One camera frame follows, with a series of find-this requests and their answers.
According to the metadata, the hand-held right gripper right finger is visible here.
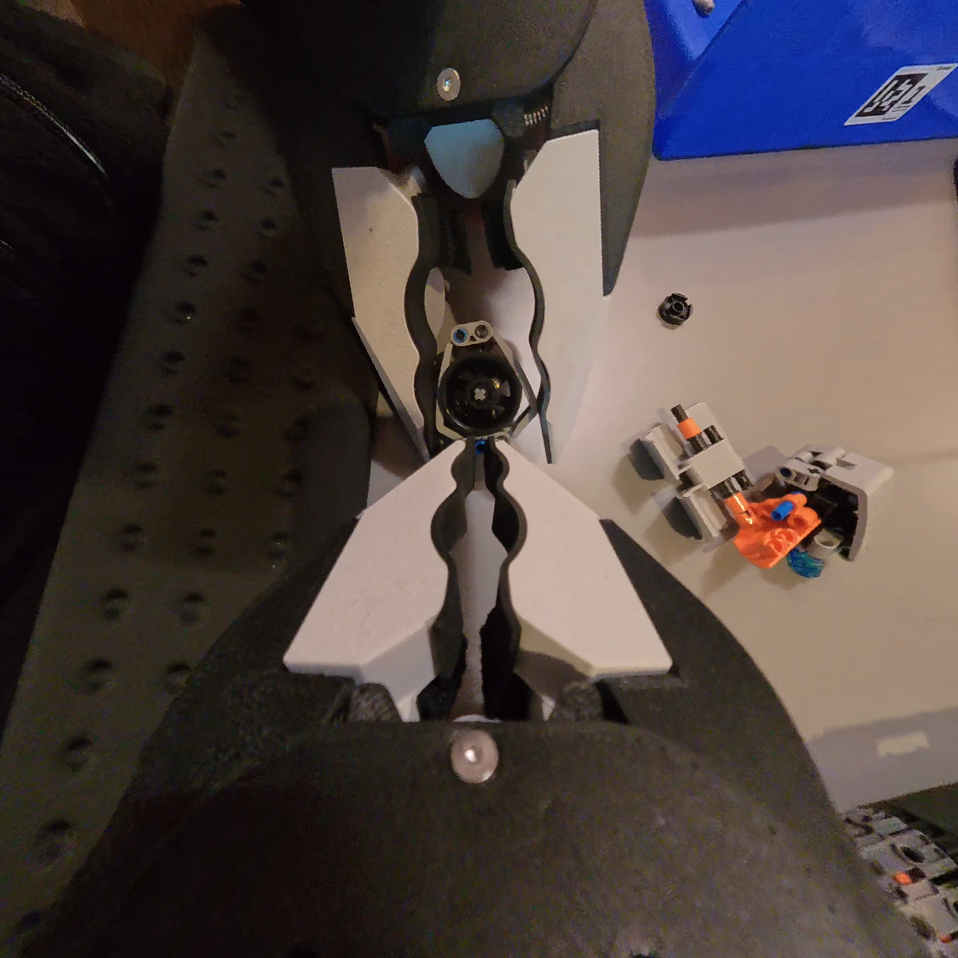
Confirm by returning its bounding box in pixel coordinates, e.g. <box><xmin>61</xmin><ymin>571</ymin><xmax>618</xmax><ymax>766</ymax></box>
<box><xmin>482</xmin><ymin>439</ymin><xmax>674</xmax><ymax>721</ymax></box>

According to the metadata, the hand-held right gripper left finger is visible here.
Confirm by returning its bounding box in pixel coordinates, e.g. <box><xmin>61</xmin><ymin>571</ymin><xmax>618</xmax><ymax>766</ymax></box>
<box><xmin>282</xmin><ymin>439</ymin><xmax>473</xmax><ymax>721</ymax></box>

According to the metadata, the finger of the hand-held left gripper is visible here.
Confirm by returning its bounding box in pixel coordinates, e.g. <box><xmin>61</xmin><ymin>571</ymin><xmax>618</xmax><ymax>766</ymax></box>
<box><xmin>331</xmin><ymin>165</ymin><xmax>444</xmax><ymax>461</ymax></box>
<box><xmin>505</xmin><ymin>122</ymin><xmax>607</xmax><ymax>465</ymax></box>

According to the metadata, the grey black wheel Lego assembly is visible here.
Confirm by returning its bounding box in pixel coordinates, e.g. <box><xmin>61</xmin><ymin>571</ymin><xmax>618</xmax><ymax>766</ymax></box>
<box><xmin>434</xmin><ymin>319</ymin><xmax>541</xmax><ymax>444</ymax></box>

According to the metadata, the grey orange axle assembly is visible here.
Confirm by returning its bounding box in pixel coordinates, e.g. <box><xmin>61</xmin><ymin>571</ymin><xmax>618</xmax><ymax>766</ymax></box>
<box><xmin>639</xmin><ymin>402</ymin><xmax>821</xmax><ymax>570</ymax></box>

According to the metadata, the black wheel hub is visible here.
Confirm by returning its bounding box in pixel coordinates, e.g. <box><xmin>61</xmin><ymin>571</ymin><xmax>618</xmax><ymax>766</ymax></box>
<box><xmin>437</xmin><ymin>355</ymin><xmax>519</xmax><ymax>437</ymax></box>

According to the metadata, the black dimpled panel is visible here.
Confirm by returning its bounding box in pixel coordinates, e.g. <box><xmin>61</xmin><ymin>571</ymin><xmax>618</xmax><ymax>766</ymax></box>
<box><xmin>0</xmin><ymin>15</ymin><xmax>377</xmax><ymax>958</ymax></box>

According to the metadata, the blue plastic bin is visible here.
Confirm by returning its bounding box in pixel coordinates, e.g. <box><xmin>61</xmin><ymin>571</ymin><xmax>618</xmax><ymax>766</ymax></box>
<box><xmin>644</xmin><ymin>0</ymin><xmax>958</xmax><ymax>161</ymax></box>

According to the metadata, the grey shell block assembly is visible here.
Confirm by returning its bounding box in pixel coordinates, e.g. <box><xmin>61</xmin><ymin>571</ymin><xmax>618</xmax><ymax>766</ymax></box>
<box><xmin>752</xmin><ymin>445</ymin><xmax>896</xmax><ymax>563</ymax></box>

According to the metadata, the grey orange toy robot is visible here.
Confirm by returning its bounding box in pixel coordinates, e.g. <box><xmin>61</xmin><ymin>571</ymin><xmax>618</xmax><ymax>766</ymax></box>
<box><xmin>841</xmin><ymin>804</ymin><xmax>958</xmax><ymax>958</ymax></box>

